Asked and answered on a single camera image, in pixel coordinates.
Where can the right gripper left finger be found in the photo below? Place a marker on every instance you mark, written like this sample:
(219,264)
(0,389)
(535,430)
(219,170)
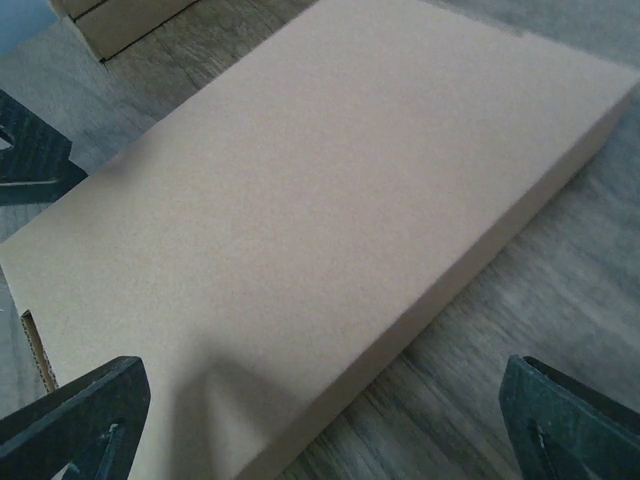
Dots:
(89,428)

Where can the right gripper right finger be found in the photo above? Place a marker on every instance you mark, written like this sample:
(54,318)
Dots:
(560,428)

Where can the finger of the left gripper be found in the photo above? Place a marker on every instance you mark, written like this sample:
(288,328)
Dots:
(40,193)
(36,150)

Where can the brown cardboard box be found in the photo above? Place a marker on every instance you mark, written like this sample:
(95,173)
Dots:
(272,244)

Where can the folded cardboard box middle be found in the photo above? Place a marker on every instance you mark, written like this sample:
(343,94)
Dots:
(107,27)

